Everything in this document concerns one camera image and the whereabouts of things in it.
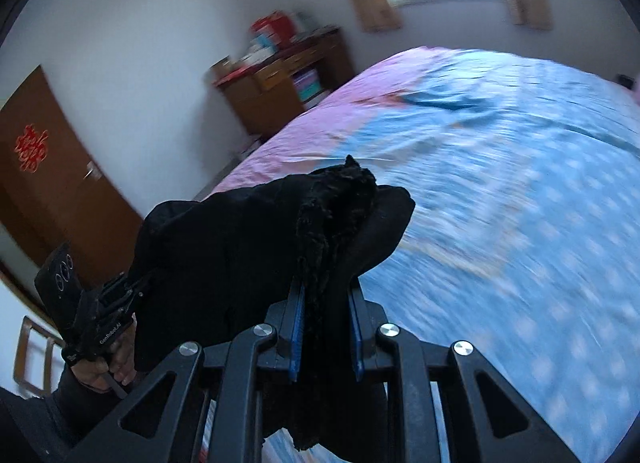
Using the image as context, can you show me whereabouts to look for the wooden desk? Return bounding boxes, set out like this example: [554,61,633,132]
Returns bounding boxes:
[205,27,357,140]

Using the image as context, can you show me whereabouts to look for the wooden chair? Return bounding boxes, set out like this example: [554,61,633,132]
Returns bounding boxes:
[12,315,67,399]

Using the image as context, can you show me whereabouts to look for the wooden door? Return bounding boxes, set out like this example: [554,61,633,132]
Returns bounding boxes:
[0,66,146,285]

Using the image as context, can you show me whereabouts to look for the red paper decoration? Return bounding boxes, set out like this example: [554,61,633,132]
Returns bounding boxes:
[14,124,50,174]

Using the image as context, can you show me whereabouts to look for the blue and pink bed sheet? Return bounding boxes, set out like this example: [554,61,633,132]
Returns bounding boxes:
[200,46,640,463]

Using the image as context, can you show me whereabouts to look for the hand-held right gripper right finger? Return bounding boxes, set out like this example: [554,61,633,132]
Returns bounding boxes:
[347,285,571,463]

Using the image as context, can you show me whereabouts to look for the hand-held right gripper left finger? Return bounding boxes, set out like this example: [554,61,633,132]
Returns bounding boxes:
[65,278,307,463]

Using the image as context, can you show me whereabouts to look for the black pants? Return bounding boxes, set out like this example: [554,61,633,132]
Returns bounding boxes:
[127,154,417,463]

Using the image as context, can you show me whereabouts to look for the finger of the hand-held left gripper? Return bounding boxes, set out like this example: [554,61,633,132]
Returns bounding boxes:
[101,270,156,318]

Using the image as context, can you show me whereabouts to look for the person's left hand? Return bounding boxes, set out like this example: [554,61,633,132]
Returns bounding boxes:
[70,320,139,392]

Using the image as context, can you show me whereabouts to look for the red box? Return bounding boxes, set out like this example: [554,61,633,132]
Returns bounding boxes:
[250,13,294,40]

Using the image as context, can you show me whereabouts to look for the person's left forearm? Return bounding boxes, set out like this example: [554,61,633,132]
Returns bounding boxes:
[0,362,137,463]

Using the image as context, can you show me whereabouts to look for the stack of colourful books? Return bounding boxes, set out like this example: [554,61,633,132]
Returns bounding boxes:
[292,68,322,105]

